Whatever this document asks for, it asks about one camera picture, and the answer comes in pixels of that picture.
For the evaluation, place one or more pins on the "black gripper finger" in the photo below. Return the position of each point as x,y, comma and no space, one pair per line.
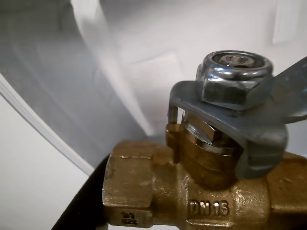
81,208

